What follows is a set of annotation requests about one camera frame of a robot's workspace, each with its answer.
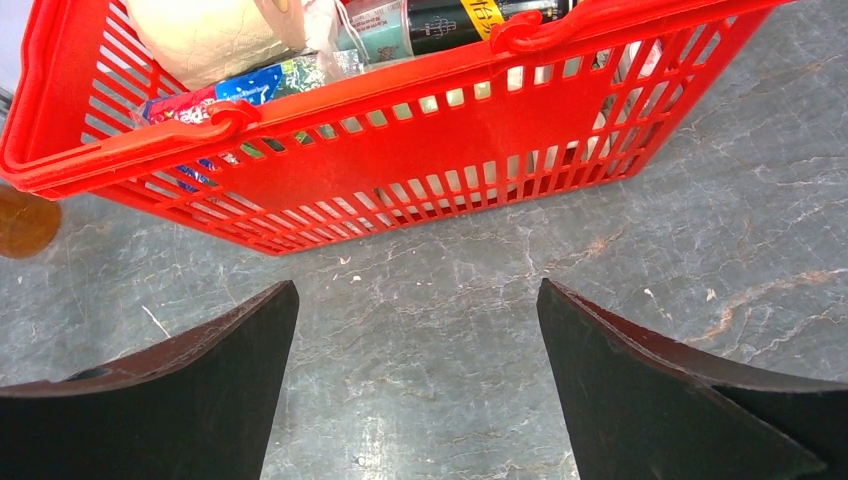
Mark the beige paper roll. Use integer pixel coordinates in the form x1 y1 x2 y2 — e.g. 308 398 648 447
126 0 306 90

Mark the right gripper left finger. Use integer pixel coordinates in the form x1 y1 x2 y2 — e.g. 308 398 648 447
1 281 299 479

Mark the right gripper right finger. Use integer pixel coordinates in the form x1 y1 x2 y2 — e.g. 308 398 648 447
537 279 847 479

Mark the blue snack packet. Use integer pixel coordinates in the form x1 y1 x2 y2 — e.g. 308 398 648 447
135 56 333 193

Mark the red plastic basket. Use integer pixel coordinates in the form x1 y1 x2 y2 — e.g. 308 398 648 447
1 1 776 255

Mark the orange glass flask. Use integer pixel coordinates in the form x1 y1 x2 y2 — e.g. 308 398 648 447
1 184 62 259

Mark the black orange cylinder can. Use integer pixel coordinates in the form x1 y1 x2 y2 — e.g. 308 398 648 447
407 0 579 56

